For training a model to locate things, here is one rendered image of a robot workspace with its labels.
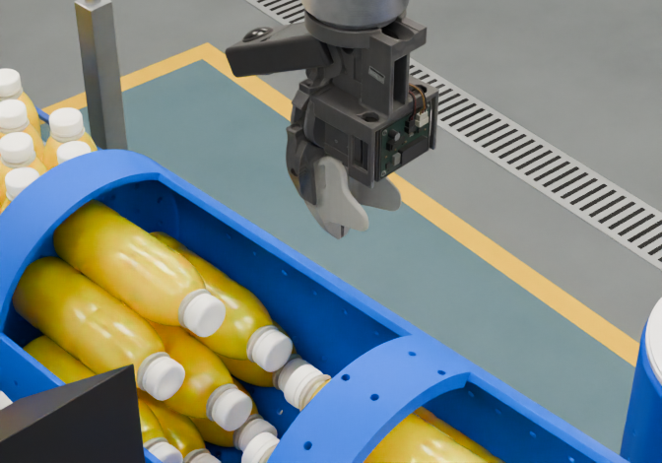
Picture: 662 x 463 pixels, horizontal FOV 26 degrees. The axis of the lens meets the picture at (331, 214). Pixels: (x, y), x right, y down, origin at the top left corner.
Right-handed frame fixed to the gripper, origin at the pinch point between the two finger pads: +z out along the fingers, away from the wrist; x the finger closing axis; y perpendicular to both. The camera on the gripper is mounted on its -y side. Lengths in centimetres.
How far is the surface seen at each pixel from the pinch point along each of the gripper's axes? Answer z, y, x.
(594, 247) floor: 137, -72, 158
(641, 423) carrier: 41, 11, 35
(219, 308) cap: 20.3, -16.0, 1.1
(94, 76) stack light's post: 37, -79, 33
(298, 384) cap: 19.7, -3.1, -1.1
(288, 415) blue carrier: 38.0, -14.0, 7.8
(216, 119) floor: 137, -171, 132
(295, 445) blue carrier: 15.9, 4.4, -8.8
